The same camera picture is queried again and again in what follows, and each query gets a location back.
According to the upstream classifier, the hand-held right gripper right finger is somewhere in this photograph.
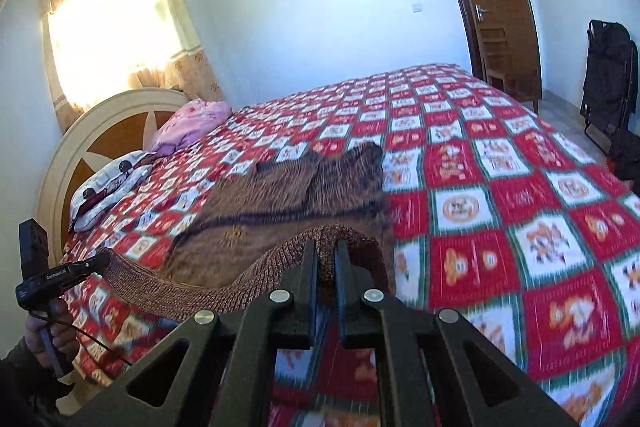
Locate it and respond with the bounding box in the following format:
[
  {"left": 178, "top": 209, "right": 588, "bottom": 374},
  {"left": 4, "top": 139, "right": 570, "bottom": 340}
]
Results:
[{"left": 332, "top": 239, "right": 581, "bottom": 427}]

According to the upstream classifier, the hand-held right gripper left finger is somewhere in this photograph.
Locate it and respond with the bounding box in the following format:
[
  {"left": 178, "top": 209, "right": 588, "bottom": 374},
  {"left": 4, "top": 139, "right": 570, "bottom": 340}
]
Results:
[{"left": 65, "top": 239, "right": 321, "bottom": 427}]

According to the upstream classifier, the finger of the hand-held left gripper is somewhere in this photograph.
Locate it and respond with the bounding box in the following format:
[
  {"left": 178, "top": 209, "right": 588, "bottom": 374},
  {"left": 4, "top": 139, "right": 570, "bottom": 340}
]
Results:
[{"left": 75, "top": 251, "right": 111, "bottom": 281}]

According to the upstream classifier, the brown knitted sun-print sweater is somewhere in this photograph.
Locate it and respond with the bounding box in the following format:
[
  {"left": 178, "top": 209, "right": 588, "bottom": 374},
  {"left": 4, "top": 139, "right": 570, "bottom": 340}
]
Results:
[{"left": 102, "top": 142, "right": 396, "bottom": 323}]

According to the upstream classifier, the person's left forearm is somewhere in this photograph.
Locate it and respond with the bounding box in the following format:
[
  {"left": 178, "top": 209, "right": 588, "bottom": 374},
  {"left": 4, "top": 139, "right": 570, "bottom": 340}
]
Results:
[{"left": 0, "top": 339, "right": 76, "bottom": 427}]

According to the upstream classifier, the person's left hand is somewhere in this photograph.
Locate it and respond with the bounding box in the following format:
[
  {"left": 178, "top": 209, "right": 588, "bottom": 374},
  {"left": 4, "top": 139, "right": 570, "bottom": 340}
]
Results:
[{"left": 25, "top": 299, "right": 81, "bottom": 370}]

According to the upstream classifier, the grey patterned pillow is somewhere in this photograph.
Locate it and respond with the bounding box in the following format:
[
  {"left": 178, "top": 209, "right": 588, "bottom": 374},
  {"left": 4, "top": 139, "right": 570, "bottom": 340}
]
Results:
[{"left": 70, "top": 150, "right": 151, "bottom": 220}]

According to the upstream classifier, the cream and brown headboard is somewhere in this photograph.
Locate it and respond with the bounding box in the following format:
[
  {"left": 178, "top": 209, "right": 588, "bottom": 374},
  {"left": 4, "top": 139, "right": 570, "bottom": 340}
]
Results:
[{"left": 37, "top": 88, "right": 188, "bottom": 253}]

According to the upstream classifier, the pink floral pillow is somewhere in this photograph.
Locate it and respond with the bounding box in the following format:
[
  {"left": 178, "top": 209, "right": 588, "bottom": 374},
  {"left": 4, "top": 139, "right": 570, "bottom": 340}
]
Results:
[{"left": 150, "top": 99, "right": 232, "bottom": 155}]

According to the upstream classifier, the red checked printed blanket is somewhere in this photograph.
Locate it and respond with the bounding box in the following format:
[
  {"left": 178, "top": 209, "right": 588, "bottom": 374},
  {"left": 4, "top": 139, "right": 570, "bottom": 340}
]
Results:
[{"left": 60, "top": 63, "right": 640, "bottom": 427}]

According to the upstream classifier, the orange patterned curtain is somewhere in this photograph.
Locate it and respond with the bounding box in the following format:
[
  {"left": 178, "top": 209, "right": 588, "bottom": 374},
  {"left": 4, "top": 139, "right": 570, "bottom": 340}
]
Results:
[{"left": 40, "top": 0, "right": 225, "bottom": 134}]

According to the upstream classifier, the wooden chair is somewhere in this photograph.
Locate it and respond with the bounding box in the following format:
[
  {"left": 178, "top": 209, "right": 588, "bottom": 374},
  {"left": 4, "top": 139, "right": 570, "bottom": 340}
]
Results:
[{"left": 480, "top": 27, "right": 514, "bottom": 94}]

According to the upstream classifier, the black bag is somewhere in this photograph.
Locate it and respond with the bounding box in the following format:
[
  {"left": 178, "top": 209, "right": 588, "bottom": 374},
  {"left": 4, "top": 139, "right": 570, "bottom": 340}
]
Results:
[{"left": 607, "top": 129, "right": 640, "bottom": 180}]

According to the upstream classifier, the black folding chair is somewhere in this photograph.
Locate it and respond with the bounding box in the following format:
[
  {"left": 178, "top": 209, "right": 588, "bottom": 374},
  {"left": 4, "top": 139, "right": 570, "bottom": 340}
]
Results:
[{"left": 580, "top": 19, "right": 640, "bottom": 152}]

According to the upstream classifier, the thin black cable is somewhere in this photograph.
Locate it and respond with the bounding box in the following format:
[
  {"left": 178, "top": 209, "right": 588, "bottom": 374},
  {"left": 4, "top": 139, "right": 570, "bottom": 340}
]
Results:
[{"left": 32, "top": 309, "right": 134, "bottom": 367}]

